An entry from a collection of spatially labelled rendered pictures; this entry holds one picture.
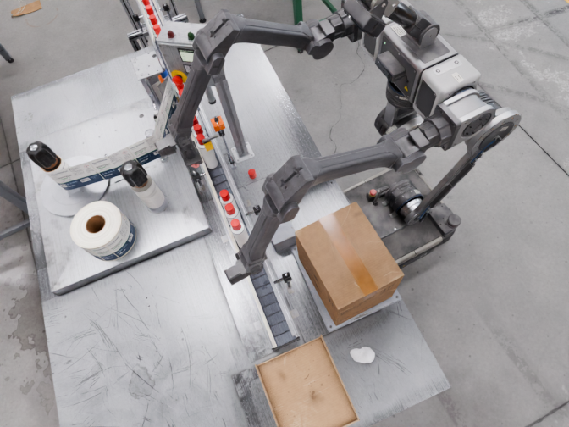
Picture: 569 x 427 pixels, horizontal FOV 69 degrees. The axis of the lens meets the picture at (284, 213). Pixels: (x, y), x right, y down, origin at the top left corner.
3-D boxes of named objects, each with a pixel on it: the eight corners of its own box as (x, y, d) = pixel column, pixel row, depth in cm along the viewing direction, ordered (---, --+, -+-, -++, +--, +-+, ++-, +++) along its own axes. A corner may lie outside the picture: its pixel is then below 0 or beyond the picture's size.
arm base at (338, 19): (356, 41, 139) (360, 10, 128) (336, 52, 138) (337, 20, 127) (344, 26, 143) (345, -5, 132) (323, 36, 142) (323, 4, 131)
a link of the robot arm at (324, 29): (339, 29, 131) (331, 16, 133) (311, 41, 130) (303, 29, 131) (336, 48, 140) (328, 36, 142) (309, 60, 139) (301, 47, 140)
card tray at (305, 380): (256, 365, 151) (254, 364, 147) (321, 335, 153) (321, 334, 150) (288, 453, 138) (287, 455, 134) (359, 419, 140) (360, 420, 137)
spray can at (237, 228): (236, 241, 167) (225, 219, 149) (248, 235, 168) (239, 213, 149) (240, 252, 165) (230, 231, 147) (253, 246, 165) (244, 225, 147)
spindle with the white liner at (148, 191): (145, 199, 179) (113, 161, 152) (165, 191, 180) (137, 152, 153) (150, 216, 175) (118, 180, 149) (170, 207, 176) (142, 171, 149)
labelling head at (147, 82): (151, 99, 203) (129, 59, 180) (177, 90, 204) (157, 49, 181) (159, 120, 197) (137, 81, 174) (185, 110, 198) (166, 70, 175)
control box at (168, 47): (182, 63, 156) (164, 20, 139) (225, 67, 153) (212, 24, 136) (174, 84, 152) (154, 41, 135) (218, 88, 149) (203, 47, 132)
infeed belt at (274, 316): (160, 54, 222) (157, 48, 219) (174, 48, 223) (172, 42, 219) (276, 349, 151) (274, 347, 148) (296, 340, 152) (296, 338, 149)
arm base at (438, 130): (450, 149, 118) (462, 123, 107) (425, 162, 117) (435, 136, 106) (431, 128, 122) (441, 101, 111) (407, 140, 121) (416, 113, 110)
